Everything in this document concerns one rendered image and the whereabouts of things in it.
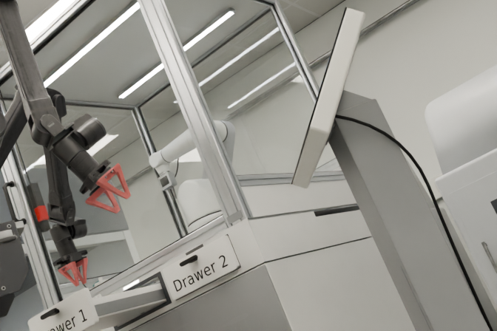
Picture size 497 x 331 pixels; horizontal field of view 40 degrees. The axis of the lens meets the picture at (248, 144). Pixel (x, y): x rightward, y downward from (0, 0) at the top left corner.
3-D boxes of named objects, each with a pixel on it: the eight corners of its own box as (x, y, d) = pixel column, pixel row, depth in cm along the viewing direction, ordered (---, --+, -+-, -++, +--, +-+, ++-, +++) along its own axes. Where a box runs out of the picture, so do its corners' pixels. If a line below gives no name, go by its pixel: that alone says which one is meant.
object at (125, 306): (95, 318, 201) (88, 299, 203) (44, 346, 214) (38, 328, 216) (181, 295, 234) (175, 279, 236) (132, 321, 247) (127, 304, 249)
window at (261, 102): (232, 176, 218) (143, -41, 241) (231, 177, 219) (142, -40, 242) (350, 171, 290) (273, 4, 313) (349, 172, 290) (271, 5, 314)
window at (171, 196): (225, 214, 217) (126, -32, 243) (62, 307, 259) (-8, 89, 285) (226, 214, 217) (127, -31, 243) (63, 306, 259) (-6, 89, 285)
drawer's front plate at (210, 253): (237, 267, 210) (224, 235, 213) (173, 301, 224) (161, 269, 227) (240, 267, 211) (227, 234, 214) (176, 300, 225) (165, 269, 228)
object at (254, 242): (265, 261, 206) (246, 217, 210) (61, 363, 256) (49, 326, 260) (387, 232, 285) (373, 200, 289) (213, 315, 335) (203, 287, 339)
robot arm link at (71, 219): (48, 204, 222) (67, 209, 218) (73, 199, 232) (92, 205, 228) (45, 239, 223) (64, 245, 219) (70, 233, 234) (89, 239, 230)
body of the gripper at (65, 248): (89, 254, 223) (80, 233, 225) (66, 261, 215) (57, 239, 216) (76, 261, 227) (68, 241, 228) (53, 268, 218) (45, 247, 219)
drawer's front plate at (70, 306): (95, 323, 199) (83, 287, 202) (37, 354, 213) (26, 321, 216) (100, 322, 200) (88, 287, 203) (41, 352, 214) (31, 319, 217)
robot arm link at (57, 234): (44, 229, 222) (55, 222, 219) (60, 226, 228) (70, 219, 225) (52, 248, 221) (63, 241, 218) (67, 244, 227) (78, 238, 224)
